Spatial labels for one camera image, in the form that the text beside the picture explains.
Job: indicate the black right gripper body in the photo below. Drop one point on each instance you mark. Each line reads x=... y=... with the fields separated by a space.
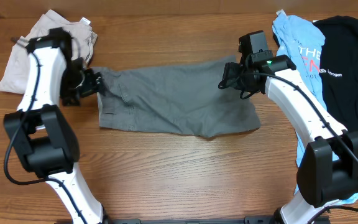
x=237 y=77

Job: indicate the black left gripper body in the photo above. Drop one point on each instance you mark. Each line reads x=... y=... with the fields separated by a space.
x=91 y=83

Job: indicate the grey shorts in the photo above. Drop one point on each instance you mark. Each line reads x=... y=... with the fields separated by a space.
x=178 y=99

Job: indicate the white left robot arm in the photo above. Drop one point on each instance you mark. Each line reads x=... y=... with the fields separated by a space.
x=43 y=147

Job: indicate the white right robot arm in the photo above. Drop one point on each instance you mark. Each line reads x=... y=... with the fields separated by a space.
x=328 y=172

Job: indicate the folded beige shorts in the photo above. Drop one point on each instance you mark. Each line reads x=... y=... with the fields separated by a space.
x=17 y=69

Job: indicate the light blue t-shirt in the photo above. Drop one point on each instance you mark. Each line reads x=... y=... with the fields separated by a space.
x=302 y=42

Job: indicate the black t-shirt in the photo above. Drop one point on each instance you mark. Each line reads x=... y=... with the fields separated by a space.
x=339 y=68

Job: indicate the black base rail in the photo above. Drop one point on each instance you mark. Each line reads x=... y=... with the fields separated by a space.
x=197 y=221

